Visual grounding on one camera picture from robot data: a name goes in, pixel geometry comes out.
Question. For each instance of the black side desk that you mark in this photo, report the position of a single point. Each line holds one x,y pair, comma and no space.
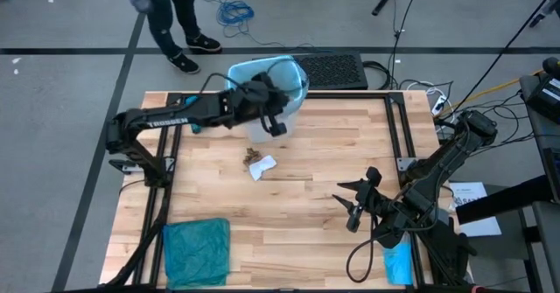
503,201

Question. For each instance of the small brown paper clump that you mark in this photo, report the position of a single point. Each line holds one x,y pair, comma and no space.
252,156

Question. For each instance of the light blue trash bag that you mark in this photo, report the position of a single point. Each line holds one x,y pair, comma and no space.
289,72

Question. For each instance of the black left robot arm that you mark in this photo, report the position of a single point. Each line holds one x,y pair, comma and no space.
166,120

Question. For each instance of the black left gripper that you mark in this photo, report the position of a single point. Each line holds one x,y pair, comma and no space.
258,98

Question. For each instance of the small rolled teal bag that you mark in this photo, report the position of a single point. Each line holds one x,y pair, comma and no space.
195,129

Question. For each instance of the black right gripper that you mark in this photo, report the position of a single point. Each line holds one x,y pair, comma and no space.
367,201

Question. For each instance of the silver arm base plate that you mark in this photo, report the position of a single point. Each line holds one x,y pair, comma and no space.
404,164
124,167

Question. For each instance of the large folded teal bag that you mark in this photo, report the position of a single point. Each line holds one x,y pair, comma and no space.
197,253

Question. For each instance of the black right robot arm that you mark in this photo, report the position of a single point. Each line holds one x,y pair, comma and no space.
442,162

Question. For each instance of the person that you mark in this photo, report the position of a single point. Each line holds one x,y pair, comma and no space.
170,4

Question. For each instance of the folded light blue bag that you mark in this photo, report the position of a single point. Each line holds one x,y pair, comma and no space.
400,264

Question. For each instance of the black cloth bundle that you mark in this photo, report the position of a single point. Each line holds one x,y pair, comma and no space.
446,258

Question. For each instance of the white plastic trash bin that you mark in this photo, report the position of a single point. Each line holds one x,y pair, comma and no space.
262,133

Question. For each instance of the white printed paper sheet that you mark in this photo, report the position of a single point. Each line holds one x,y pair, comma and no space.
466,193

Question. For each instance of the thin black pole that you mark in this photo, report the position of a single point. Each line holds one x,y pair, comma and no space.
503,50

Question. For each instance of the black equipment case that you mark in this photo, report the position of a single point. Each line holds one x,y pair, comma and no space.
542,96

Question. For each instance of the white power strip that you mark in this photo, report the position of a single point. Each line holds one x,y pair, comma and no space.
438,105

